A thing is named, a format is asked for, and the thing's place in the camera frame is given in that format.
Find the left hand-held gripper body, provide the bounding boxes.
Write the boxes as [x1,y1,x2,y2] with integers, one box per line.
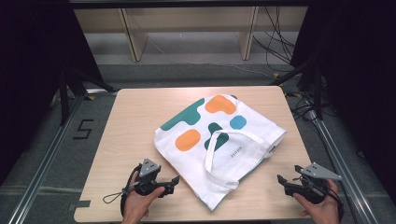
[134,158,167,197]

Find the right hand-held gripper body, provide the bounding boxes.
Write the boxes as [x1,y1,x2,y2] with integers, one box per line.
[284,161,343,205]

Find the white tote bag coloured patches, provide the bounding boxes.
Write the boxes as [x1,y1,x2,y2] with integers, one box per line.
[153,93,288,212]

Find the person's left hand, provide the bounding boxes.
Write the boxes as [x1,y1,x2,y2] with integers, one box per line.
[121,172,166,224]

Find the person's right hand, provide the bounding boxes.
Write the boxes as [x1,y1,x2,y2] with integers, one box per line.
[292,178,341,224]

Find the black metal stand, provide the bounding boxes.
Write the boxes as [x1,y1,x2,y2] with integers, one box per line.
[269,55,325,121]
[57,66,117,126]

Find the dark curtain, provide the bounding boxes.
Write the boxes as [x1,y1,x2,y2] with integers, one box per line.
[0,0,104,187]
[290,0,396,197]

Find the light wooden shelf unit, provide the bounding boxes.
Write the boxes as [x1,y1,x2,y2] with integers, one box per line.
[74,6,309,63]

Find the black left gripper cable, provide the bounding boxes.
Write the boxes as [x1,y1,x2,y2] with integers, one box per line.
[102,162,144,218]

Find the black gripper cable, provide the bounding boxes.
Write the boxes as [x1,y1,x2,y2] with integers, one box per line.
[102,162,144,218]
[323,181,346,222]

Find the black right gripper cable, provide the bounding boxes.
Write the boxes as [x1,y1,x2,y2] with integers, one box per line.
[323,181,346,222]

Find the aluminium floor rail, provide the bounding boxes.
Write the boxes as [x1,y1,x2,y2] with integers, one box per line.
[7,89,117,224]
[306,110,380,224]

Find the bundle of black floor cables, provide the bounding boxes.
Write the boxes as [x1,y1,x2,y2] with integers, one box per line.
[251,6,297,73]

